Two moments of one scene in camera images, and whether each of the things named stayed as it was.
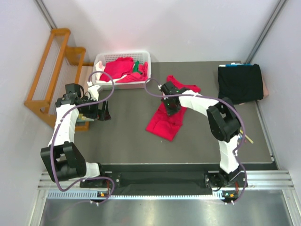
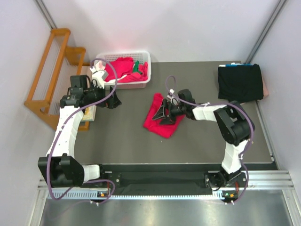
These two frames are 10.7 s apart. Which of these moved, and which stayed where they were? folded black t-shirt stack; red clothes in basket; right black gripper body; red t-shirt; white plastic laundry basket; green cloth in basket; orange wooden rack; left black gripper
Moved: red t-shirt; left black gripper; right black gripper body
Stayed: green cloth in basket; white plastic laundry basket; orange wooden rack; folded black t-shirt stack; red clothes in basket
